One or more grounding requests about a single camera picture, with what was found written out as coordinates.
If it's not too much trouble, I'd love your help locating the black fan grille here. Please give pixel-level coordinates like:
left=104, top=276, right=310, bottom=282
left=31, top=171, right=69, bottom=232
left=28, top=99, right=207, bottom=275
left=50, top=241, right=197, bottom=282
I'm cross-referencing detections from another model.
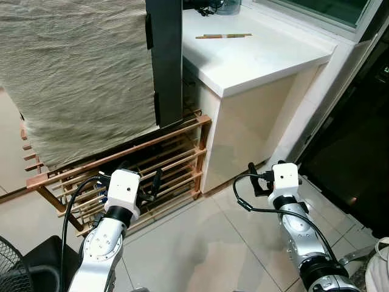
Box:
left=0, top=235, right=35, bottom=292

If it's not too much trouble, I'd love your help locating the black cable bundle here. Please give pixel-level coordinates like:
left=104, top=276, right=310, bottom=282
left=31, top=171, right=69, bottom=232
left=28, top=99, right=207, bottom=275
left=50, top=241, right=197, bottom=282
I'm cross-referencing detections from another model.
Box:
left=182, top=0, right=221, bottom=17

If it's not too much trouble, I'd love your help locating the grey metal bar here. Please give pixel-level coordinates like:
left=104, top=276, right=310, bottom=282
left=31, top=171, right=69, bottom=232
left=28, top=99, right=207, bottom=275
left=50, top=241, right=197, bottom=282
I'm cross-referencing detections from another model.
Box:
left=336, top=243, right=379, bottom=269

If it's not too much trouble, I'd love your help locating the black glass door appliance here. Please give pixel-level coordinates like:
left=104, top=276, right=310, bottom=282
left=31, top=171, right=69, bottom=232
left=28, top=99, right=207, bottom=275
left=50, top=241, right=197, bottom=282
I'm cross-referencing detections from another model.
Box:
left=297, top=33, right=389, bottom=239

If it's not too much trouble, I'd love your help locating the long wooden stick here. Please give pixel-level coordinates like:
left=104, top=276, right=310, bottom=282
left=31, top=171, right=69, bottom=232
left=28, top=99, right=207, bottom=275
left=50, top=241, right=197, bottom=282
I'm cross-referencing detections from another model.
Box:
left=203, top=33, right=253, bottom=38

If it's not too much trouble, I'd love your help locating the black box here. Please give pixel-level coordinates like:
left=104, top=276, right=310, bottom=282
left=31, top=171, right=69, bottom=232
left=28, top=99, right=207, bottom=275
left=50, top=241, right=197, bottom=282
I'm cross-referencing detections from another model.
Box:
left=23, top=235, right=83, bottom=292

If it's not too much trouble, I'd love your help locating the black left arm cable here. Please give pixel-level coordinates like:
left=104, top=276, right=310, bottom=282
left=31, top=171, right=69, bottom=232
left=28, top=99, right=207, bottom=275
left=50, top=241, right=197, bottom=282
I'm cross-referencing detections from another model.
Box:
left=59, top=173, right=114, bottom=292

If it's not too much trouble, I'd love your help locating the dark grey upright panel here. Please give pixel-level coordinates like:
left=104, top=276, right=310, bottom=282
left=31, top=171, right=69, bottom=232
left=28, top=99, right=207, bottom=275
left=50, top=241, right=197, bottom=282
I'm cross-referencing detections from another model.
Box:
left=145, top=0, right=184, bottom=129

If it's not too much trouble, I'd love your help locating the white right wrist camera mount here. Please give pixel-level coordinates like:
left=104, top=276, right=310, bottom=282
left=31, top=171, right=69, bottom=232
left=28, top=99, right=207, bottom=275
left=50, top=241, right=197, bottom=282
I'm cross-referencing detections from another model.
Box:
left=270, top=162, right=300, bottom=205

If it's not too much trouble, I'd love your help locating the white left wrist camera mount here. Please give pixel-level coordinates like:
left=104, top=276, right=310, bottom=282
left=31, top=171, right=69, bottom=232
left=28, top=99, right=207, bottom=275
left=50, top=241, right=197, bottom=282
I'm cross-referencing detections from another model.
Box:
left=106, top=169, right=142, bottom=221

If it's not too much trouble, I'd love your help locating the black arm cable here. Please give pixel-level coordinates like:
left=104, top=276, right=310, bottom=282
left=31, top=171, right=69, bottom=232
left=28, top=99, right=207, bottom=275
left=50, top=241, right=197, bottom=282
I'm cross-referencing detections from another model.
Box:
left=233, top=173, right=336, bottom=263
left=59, top=173, right=114, bottom=292

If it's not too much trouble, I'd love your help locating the clear glass jar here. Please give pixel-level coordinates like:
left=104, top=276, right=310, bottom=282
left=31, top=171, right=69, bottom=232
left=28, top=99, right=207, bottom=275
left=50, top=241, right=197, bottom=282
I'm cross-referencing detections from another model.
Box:
left=214, top=0, right=243, bottom=16

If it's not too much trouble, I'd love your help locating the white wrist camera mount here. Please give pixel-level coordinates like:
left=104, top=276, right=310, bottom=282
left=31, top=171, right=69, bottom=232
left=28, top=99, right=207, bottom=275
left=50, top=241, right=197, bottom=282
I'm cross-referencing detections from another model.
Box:
left=270, top=162, right=300, bottom=205
left=106, top=169, right=142, bottom=221

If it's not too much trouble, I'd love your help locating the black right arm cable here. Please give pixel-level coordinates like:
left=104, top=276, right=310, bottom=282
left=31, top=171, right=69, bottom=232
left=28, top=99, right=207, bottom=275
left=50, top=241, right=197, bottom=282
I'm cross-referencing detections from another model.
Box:
left=233, top=173, right=336, bottom=263

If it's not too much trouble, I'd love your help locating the wooden slatted rack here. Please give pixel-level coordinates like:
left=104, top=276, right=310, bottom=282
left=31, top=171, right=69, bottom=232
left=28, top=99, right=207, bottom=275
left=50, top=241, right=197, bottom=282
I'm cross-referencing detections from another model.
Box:
left=21, top=109, right=213, bottom=239

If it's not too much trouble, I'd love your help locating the beige hanging cloth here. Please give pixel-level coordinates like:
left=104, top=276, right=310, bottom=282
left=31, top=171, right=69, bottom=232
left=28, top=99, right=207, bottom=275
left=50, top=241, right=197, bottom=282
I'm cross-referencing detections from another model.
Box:
left=0, top=0, right=160, bottom=170

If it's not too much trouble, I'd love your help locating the white counter cabinet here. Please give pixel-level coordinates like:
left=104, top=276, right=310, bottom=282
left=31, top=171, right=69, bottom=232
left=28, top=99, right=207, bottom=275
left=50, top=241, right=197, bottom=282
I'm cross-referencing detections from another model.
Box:
left=181, top=4, right=339, bottom=196

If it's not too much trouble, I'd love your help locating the white framed window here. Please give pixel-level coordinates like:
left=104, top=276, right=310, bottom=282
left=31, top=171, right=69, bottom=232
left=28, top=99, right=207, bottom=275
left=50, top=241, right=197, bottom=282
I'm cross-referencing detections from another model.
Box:
left=252, top=0, right=382, bottom=44

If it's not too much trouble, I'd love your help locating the white bag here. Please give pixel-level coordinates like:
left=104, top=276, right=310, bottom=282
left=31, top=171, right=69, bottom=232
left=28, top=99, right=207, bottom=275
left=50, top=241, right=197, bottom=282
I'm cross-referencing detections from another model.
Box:
left=364, top=238, right=389, bottom=292

